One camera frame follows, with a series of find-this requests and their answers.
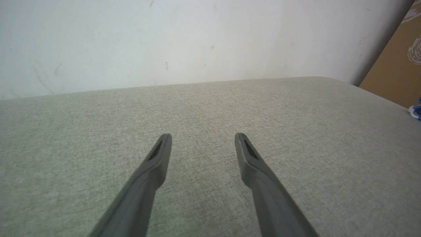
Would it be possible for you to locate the blue garment with white stripe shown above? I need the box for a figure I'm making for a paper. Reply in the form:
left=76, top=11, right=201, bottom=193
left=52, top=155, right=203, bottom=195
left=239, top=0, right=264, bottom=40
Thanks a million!
left=408, top=98, right=421, bottom=120

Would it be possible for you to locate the grey fabric sofa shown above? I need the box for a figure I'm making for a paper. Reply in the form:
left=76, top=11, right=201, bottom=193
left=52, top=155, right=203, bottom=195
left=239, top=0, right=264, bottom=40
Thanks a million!
left=0, top=76, right=421, bottom=237

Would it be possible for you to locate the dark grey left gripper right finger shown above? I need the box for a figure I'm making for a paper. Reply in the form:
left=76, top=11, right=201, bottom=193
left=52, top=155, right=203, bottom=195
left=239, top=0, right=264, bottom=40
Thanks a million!
left=234, top=132, right=319, bottom=237

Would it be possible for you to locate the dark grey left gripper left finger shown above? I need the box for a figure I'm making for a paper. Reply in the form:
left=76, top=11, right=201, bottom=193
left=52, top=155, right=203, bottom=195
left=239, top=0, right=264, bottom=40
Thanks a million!
left=89, top=133, right=173, bottom=237

